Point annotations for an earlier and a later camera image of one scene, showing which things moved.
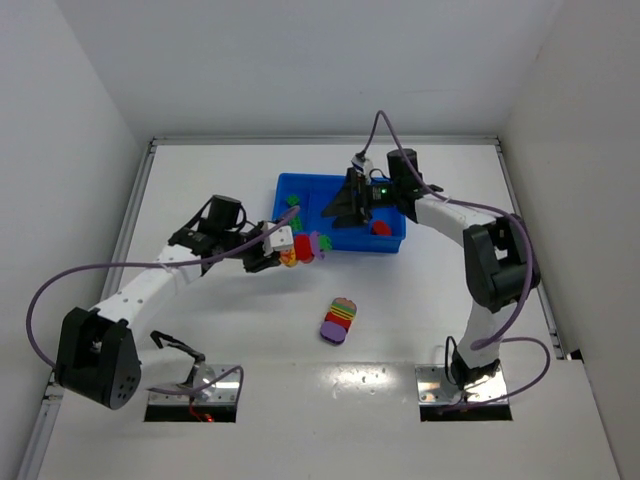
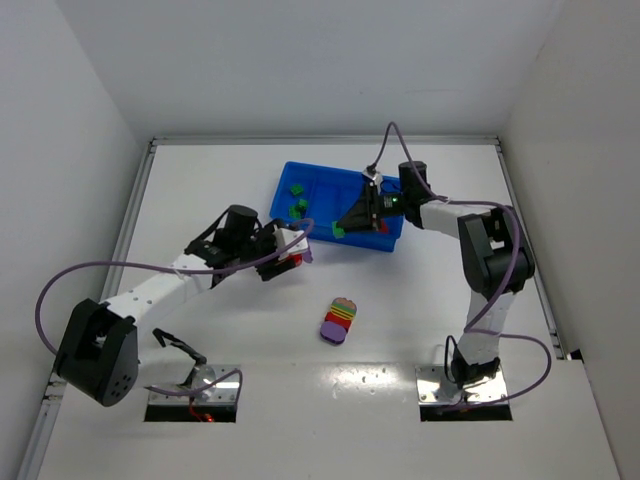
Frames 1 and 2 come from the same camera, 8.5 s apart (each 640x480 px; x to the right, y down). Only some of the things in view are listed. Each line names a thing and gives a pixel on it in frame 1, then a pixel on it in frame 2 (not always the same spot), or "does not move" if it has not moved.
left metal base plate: [222, 394] does not move
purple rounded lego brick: [332, 332] does not move
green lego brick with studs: [325, 242] → [338, 232]
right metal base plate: [434, 387] does not move
